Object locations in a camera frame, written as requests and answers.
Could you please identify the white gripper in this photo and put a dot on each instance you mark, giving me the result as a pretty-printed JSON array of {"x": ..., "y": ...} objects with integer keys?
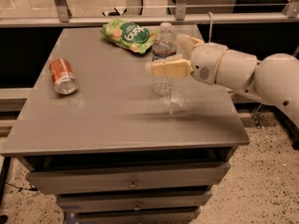
[{"x": 206, "y": 63}]

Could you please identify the clear plastic water bottle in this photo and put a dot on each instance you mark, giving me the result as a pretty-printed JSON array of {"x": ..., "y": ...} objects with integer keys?
[{"x": 164, "y": 46}]

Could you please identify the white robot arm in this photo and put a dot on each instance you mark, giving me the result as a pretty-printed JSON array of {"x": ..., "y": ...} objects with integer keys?
[{"x": 271, "y": 81}]

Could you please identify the green chip bag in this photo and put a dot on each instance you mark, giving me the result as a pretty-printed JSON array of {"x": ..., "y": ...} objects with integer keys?
[{"x": 129, "y": 35}]

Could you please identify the grey drawer cabinet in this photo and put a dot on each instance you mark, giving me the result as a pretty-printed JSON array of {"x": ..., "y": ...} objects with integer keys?
[{"x": 114, "y": 152}]

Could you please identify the orange soda can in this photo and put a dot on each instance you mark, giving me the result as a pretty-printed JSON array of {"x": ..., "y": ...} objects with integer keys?
[{"x": 63, "y": 78}]

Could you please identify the metal railing frame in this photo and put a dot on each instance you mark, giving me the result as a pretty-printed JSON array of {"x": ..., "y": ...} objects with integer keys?
[{"x": 90, "y": 13}]

